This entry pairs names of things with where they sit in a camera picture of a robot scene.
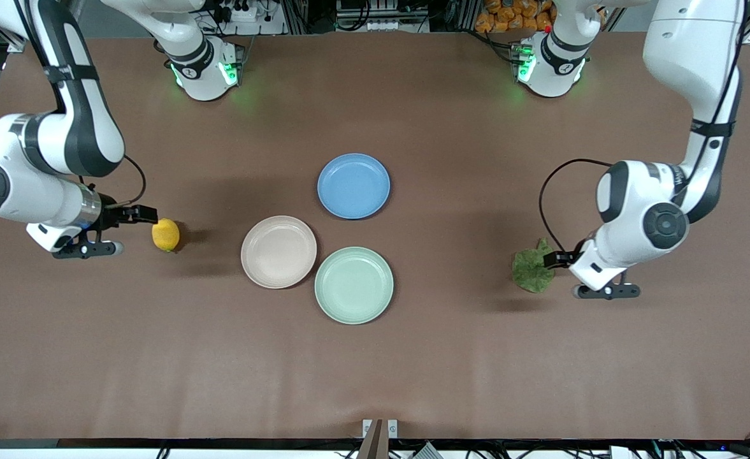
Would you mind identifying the green lettuce leaf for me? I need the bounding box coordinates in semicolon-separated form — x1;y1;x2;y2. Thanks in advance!
512;238;557;294

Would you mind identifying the blue round plate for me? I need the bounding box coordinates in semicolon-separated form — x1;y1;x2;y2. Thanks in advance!
317;153;391;220

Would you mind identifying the pale beige round plate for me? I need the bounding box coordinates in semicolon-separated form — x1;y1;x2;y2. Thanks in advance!
241;215;318;289

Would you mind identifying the white power strip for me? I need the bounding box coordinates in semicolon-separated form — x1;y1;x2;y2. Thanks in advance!
212;0;280;24

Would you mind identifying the white metal bracket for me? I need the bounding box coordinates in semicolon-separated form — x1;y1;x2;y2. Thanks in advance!
362;419;398;439

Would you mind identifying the bag of orange fruits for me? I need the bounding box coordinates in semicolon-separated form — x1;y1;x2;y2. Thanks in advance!
475;0;557;34

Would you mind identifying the brown stand pole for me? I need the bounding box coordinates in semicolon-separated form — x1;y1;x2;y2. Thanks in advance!
357;419;389;459

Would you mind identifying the yellow lemon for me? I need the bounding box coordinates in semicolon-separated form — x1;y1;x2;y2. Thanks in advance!
152;218;181;252

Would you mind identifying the pale green round plate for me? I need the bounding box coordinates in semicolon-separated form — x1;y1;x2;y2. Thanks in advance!
314;246;394;326

